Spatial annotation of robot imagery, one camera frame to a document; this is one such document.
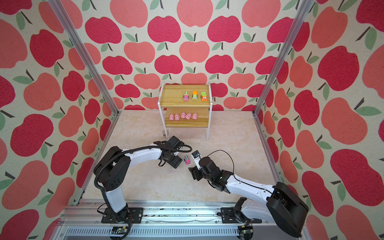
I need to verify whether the pink blue toy car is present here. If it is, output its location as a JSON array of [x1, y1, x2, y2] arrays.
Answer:
[[184, 155, 191, 165]]

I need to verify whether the wooden two-tier white-frame shelf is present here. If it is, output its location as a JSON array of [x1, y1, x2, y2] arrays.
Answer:
[[157, 83, 213, 140]]

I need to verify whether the pink green toy car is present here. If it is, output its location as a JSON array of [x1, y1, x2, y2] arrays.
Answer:
[[183, 91, 189, 102]]

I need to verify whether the orange green toy car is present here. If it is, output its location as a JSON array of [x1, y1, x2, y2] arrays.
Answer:
[[192, 91, 198, 101]]

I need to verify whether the multicolour toy car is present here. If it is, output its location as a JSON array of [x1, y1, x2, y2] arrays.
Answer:
[[201, 92, 208, 102]]

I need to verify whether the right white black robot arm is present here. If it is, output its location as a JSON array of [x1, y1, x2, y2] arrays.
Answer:
[[189, 153, 309, 238]]

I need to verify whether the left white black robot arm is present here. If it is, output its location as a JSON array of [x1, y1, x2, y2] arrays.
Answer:
[[94, 136, 193, 214]]

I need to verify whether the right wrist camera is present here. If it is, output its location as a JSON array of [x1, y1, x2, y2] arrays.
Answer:
[[192, 151, 201, 170]]

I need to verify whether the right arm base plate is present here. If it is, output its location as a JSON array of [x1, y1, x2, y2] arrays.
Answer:
[[217, 208, 263, 224]]

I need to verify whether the front aluminium rail frame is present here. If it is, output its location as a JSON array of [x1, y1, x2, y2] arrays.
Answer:
[[49, 200, 292, 240]]

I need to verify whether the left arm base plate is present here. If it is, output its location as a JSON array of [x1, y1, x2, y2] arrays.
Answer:
[[101, 207, 144, 224]]

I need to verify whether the black corrugated cable conduit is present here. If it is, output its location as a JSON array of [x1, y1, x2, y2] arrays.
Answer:
[[93, 143, 193, 239]]

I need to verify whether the left aluminium frame post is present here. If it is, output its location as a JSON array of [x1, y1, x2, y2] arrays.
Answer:
[[48, 0, 120, 117]]

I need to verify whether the aluminium frame post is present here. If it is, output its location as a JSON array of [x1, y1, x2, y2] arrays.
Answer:
[[48, 0, 120, 117], [253, 0, 315, 120]]

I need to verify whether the right aluminium frame post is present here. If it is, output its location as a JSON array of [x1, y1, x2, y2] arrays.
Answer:
[[253, 0, 315, 120]]

